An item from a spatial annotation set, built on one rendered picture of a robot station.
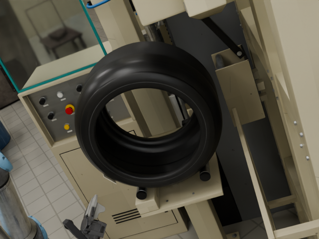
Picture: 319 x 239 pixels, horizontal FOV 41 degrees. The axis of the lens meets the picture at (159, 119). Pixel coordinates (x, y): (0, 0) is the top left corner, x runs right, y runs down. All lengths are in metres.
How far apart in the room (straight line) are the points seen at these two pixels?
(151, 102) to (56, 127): 0.77
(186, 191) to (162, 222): 0.98
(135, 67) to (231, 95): 0.56
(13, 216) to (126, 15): 0.94
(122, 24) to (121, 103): 0.68
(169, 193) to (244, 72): 0.62
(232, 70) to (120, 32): 0.50
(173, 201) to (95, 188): 0.93
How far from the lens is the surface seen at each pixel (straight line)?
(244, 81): 1.91
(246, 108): 1.97
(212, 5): 1.09
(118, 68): 1.55
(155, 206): 1.86
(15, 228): 1.97
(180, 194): 1.90
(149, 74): 1.52
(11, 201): 1.81
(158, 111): 2.02
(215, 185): 1.87
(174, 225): 2.88
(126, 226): 2.90
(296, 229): 1.35
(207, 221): 2.43
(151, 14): 1.21
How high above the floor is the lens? 1.95
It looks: 27 degrees down
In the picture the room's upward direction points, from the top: 24 degrees counter-clockwise
